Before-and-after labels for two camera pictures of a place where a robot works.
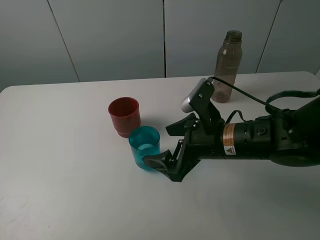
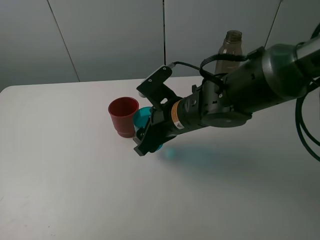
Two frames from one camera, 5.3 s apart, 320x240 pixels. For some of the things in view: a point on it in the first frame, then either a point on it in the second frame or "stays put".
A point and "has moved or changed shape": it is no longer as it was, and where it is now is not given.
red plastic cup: [125, 114] stays put
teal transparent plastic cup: [144, 141] has moved or changed shape
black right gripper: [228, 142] -> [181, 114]
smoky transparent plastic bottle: [227, 66] stays put
